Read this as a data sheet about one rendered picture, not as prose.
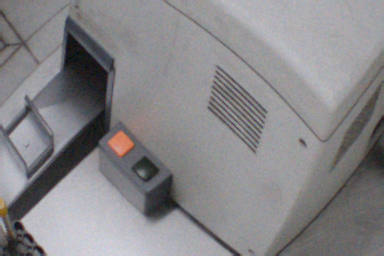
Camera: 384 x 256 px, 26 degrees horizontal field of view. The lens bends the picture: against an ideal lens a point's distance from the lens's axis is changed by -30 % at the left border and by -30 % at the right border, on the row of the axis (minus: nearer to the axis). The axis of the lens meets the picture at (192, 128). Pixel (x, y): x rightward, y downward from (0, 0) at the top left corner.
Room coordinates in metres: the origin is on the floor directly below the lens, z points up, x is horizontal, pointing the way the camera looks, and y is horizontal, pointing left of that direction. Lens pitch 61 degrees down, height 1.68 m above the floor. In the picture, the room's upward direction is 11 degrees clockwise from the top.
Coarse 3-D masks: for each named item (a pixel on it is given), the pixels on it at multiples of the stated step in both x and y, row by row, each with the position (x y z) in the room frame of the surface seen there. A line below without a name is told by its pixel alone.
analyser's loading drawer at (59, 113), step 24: (72, 72) 0.46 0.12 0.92; (96, 72) 0.46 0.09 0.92; (48, 96) 0.43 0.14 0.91; (72, 96) 0.43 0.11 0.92; (96, 96) 0.44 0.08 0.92; (24, 120) 0.40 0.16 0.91; (48, 120) 0.40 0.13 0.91; (72, 120) 0.41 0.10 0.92; (0, 144) 0.36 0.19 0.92; (48, 144) 0.38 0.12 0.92; (0, 168) 0.34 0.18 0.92; (24, 168) 0.34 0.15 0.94; (0, 192) 0.31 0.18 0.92
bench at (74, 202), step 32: (32, 96) 0.45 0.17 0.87; (96, 128) 0.43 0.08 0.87; (64, 160) 0.39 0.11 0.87; (96, 160) 0.40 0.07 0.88; (32, 192) 0.34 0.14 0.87; (64, 192) 0.35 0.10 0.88; (96, 192) 0.37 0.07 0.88; (352, 192) 0.41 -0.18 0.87; (32, 224) 0.30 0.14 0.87; (64, 224) 0.32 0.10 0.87; (96, 224) 0.33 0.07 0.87; (128, 224) 0.34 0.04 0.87; (160, 224) 0.35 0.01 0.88; (192, 224) 0.36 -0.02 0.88; (320, 224) 0.37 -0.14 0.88; (352, 224) 0.37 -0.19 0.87
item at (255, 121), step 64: (128, 0) 0.42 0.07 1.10; (192, 0) 0.39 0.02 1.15; (256, 0) 0.38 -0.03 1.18; (320, 0) 0.41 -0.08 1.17; (64, 64) 0.47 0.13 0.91; (128, 64) 0.41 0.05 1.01; (192, 64) 0.38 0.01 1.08; (256, 64) 0.35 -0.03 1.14; (320, 64) 0.34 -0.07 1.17; (128, 128) 0.41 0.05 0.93; (192, 128) 0.37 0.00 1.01; (256, 128) 0.35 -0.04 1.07; (320, 128) 0.32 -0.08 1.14; (128, 192) 0.37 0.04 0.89; (192, 192) 0.37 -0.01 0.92; (256, 192) 0.33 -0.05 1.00; (320, 192) 0.35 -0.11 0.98
